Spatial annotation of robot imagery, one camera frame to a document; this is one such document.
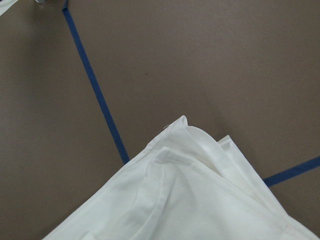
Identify white perforated mounting plate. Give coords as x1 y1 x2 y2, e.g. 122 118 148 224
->
0 0 16 15

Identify white printed t-shirt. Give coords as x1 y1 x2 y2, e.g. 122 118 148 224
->
46 116 317 240

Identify blue tape line centre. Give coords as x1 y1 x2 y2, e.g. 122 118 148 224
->
62 0 130 165

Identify blue tape line crosswise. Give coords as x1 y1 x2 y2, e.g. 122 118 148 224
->
263 156 320 187

